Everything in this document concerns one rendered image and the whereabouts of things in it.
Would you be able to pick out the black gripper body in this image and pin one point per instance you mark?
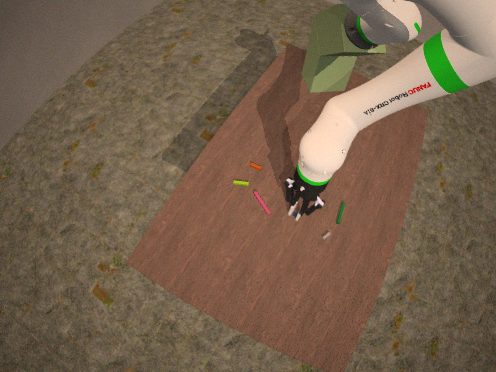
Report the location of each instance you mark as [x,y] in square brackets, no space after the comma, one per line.
[306,195]

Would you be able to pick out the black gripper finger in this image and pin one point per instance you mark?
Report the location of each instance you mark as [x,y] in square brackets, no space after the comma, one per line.
[318,205]
[290,193]

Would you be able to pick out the pink rod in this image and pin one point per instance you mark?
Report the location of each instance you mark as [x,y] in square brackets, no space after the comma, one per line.
[262,203]

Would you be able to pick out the orange rod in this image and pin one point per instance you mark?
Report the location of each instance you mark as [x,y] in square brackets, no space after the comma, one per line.
[255,166]

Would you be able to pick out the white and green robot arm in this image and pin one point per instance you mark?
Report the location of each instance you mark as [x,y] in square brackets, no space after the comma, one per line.
[462,56]

